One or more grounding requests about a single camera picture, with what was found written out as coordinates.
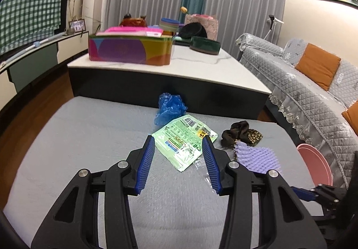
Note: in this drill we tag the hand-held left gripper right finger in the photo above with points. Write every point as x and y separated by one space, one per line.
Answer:
211 165

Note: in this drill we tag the green potted plant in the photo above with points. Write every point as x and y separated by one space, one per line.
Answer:
73 0

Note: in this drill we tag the white rod with blue grip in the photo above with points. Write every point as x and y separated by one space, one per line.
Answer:
36 44

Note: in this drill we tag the stack of coloured bowls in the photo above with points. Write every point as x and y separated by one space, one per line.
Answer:
169 25

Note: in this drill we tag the pink flat board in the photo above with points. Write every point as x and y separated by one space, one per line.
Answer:
125 31

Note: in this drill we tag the green checked cloth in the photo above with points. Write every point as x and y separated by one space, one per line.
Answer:
28 14

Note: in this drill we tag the small photo frame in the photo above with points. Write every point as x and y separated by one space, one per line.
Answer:
77 26

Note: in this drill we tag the grey quilted sofa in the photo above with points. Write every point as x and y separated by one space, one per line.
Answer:
293 84

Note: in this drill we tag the yellow flower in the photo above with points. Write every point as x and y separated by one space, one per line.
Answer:
183 9

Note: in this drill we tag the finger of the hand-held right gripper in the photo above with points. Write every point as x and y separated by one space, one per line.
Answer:
303 193

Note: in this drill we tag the brown teapot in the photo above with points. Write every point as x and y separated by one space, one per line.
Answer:
131 22

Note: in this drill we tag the teal flat box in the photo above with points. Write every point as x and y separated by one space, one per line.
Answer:
180 40

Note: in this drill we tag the black hat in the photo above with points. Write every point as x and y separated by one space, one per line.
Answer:
193 31

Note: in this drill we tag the blue plastic bag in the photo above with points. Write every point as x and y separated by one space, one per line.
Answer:
170 106

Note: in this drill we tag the brown cloth scrunchie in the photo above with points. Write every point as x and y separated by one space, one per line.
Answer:
232 134

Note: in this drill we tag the orange cushion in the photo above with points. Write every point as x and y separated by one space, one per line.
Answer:
353 117
317 65

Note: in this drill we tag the black television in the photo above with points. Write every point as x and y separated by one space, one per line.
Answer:
66 0

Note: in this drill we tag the dark gold spotted wrapper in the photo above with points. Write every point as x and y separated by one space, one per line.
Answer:
254 137

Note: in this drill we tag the pink lace bag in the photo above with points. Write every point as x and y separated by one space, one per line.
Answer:
211 26

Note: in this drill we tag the colourful tin box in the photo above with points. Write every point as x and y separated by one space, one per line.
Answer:
125 49

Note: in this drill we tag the purple foam fruit net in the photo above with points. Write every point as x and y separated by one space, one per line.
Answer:
257 156

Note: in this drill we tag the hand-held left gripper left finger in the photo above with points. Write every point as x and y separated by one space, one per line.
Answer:
145 165

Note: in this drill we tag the pink waste bin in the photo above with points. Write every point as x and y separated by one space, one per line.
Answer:
316 165

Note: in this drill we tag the white green tv cabinet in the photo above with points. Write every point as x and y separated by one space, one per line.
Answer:
36 61

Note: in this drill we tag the light green packet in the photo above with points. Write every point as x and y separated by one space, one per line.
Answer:
179 140

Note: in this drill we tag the white top coffee table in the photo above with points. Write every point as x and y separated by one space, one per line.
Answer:
195 67

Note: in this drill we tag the dark green round tin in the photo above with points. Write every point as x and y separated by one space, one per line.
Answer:
204 44

